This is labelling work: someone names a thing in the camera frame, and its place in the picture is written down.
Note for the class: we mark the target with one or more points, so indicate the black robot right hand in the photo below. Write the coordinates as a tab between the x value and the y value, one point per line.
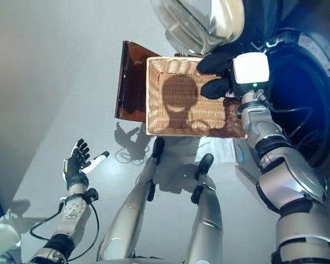
250	71

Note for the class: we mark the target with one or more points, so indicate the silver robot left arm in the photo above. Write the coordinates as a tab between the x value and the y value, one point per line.
63	220

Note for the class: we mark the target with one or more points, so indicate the silver robot left leg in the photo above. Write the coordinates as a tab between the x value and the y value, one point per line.
132	209

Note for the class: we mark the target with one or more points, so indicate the dark grey washing machine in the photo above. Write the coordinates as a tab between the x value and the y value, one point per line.
305	82

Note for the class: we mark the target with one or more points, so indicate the grey robot torso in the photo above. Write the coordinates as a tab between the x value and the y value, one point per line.
159	260

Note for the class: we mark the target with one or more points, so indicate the silver robot right leg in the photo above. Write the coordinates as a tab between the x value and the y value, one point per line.
206	214

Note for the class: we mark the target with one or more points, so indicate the round glass washer door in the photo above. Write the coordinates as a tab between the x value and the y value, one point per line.
198	22

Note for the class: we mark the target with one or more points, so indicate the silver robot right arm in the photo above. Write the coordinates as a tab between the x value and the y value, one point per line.
291	178

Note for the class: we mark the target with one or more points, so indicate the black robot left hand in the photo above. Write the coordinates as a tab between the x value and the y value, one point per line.
77	165

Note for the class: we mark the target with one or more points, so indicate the black garment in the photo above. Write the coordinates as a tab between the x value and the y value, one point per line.
214	71

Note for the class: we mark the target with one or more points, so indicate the brown glossy basket stand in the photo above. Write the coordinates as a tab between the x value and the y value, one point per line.
129	85

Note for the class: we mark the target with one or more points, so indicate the rectangular wicker laundry basket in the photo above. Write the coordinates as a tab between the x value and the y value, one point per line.
187	96

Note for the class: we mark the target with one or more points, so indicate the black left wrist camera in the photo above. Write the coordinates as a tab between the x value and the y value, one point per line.
92	194

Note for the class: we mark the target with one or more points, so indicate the silver robot leg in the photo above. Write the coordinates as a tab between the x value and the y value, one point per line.
132	209
206	214

